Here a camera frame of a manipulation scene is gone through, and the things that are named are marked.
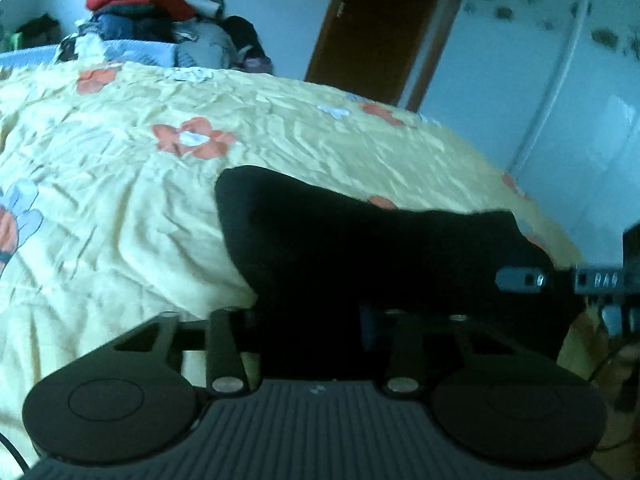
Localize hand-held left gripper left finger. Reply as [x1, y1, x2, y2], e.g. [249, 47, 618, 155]
[112, 306, 252, 397]

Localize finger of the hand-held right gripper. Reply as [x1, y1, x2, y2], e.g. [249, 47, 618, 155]
[495, 267, 552, 294]

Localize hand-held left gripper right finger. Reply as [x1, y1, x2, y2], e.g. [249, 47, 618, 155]
[359, 308, 506, 397]

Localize black pants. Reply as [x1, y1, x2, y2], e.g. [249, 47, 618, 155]
[214, 165, 587, 382]

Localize white wardrobe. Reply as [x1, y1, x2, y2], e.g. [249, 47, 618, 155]
[407, 0, 640, 266]

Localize yellow floral bedsheet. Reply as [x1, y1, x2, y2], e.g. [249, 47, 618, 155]
[0, 60, 601, 461]

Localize flower stickers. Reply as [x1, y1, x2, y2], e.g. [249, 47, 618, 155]
[462, 0, 640, 57]

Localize brown wooden door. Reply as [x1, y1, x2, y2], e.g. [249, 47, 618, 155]
[304, 0, 477, 112]

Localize light blue mattress cover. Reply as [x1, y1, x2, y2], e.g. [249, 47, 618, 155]
[0, 39, 177, 69]

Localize pile of clothes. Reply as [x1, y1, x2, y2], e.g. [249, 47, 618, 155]
[59, 0, 275, 74]

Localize dark bag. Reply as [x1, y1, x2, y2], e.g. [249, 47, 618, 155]
[12, 14, 62, 52]

